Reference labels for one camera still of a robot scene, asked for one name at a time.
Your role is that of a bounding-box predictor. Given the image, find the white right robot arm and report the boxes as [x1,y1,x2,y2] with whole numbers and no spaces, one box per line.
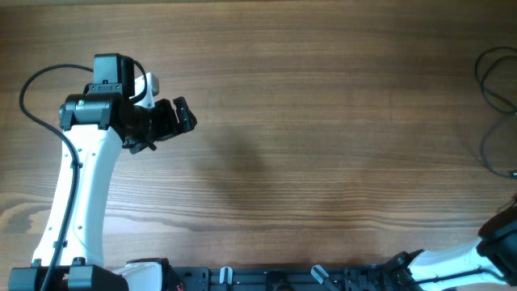
[393,204,516,290]

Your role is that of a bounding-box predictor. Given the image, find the black usb cable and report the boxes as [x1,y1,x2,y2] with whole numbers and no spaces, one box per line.
[474,46,517,115]

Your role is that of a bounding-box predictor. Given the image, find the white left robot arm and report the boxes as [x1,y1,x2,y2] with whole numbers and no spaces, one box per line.
[8,53,197,290]

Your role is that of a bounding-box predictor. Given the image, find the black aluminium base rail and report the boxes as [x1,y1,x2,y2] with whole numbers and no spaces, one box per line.
[172,266,401,291]

